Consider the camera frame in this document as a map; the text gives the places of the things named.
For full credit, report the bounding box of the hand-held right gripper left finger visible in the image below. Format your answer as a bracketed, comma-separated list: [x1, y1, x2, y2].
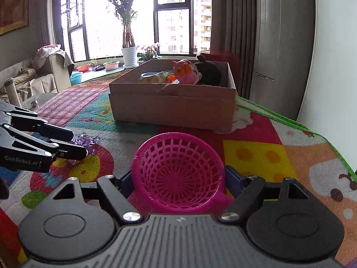
[52, 170, 143, 224]

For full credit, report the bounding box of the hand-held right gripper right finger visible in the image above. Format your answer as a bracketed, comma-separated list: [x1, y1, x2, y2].
[219, 165, 311, 224]

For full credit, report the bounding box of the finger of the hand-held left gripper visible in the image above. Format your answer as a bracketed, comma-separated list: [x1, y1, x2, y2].
[11, 114, 74, 142]
[11, 131, 88, 160]

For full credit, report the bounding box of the pink plastic basket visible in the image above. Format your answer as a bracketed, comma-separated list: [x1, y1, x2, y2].
[131, 132, 234, 216]

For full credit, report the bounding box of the cardboard box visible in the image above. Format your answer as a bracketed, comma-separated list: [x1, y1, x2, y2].
[109, 59, 238, 133]

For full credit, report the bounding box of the yellow bread packet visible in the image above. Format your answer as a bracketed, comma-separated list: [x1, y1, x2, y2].
[139, 71, 168, 84]

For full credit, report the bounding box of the glass coffee table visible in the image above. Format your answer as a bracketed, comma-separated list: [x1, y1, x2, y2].
[17, 93, 57, 113]

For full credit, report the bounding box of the colourful printed mat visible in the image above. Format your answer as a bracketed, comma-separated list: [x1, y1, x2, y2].
[0, 71, 357, 268]

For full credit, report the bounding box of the blue basin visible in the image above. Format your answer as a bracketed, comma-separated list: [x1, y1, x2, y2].
[70, 72, 84, 86]

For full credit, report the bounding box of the beige thermos bottle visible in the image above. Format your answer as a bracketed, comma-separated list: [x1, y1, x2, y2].
[4, 77, 22, 107]

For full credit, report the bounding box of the beige sofa with cloths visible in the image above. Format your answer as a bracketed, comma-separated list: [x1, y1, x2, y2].
[0, 44, 75, 101]

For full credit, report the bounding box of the tall plant in white pot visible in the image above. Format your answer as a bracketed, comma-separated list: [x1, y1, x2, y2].
[105, 0, 139, 68]

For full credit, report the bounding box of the black plush toy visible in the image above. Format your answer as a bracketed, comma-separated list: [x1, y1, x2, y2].
[194, 54, 223, 86]

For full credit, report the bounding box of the pink flowering pot plant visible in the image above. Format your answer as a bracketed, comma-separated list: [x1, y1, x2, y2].
[137, 42, 162, 62]

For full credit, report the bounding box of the standing air conditioner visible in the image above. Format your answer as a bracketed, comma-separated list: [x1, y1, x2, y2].
[249, 0, 317, 121]

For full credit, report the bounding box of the brown curtain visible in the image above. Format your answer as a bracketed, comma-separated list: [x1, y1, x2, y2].
[209, 0, 259, 100]

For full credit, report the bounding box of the framed wall picture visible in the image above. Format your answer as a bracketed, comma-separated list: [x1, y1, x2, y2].
[0, 0, 31, 36]

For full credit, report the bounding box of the black window frame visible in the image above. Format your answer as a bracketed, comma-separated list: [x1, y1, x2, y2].
[60, 0, 212, 62]

